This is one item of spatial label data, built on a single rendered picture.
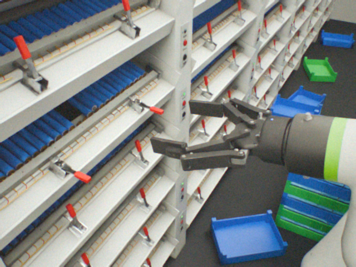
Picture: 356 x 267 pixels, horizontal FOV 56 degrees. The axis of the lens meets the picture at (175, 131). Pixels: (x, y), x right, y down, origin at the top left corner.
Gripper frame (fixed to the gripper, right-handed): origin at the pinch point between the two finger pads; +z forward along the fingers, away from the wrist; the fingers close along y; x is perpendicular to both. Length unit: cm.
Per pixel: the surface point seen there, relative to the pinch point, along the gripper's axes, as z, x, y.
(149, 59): 27.6, -0.3, 30.1
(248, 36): 25, -18, 100
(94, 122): 24.0, -3.6, 1.1
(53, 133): 27.5, -1.8, -7.4
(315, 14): 36, -64, 291
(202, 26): 28, -2, 64
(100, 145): 21.6, -7.9, -1.5
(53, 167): 23.4, -5.8, -13.1
